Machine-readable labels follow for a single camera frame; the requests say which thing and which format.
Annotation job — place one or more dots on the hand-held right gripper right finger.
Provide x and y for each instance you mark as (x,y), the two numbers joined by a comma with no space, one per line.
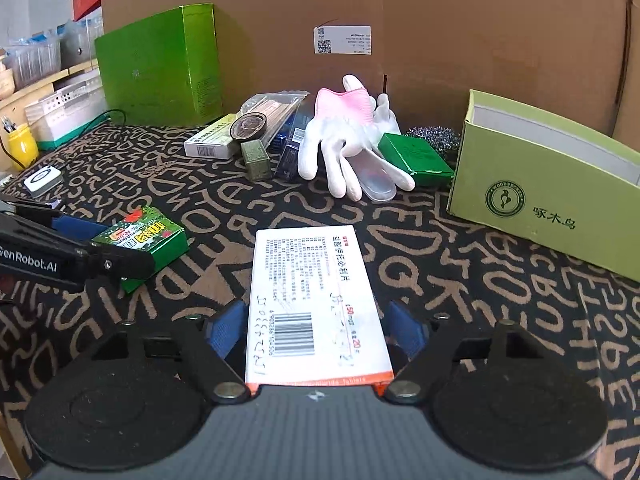
(405,332)

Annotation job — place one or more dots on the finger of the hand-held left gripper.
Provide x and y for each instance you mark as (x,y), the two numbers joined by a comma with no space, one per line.
(75,225)
(125,262)

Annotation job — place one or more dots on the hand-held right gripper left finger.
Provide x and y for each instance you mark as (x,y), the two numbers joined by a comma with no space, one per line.
(227,330)

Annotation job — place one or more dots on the small green patterned box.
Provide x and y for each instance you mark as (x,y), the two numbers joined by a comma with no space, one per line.
(150,232)

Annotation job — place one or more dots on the white medicine box orange edge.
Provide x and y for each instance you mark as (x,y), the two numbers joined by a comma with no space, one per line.
(310,300)

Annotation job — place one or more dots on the light green box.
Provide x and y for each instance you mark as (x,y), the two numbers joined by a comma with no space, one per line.
(525,180)

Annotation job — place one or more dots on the white glove with pink cuff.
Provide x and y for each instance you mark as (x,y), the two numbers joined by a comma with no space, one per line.
(325,145)
(387,110)

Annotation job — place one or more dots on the clear bag of wooden sticks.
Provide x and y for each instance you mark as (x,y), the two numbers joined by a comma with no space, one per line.
(280,107)

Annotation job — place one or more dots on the small white device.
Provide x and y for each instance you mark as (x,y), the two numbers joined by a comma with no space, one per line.
(42,180)

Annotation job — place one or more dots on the black patterned tablecloth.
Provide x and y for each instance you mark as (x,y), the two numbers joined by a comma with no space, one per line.
(450,270)

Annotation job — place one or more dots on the yellow pen holder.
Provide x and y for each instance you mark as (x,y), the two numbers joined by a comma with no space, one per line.
(22,147)

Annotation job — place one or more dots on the white plastic basket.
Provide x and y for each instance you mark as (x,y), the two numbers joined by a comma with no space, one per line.
(65,105)

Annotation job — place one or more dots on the wooden shelf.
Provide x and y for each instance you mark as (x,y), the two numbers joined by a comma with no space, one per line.
(30,91)

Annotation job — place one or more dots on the white and green medicine box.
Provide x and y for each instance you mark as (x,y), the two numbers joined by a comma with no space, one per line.
(207,142)

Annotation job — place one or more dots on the clear plastic case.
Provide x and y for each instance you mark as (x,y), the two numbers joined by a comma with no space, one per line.
(377,187)

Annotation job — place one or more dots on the small olive box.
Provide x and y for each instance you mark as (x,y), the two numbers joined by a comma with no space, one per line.
(256,160)

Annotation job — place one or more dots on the clear plastic storage container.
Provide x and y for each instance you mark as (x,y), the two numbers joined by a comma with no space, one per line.
(80,45)
(32,62)

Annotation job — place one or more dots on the large bright green box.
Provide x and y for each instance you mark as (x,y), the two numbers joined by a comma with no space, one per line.
(150,70)

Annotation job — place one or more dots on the small plain green box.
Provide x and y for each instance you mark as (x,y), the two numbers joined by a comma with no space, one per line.
(415,157)

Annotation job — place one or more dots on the blue cube box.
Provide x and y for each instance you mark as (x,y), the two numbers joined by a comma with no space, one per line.
(287,162)

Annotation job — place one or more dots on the round brown tin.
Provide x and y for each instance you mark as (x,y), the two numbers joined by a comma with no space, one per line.
(248,126)

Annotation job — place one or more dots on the steel wool scourer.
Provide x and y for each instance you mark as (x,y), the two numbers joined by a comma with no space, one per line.
(435,137)

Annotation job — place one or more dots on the white shipping label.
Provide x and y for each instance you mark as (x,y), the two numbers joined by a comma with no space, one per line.
(342,40)

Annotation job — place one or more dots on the large brown cardboard box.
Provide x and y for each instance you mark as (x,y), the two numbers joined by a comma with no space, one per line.
(450,35)

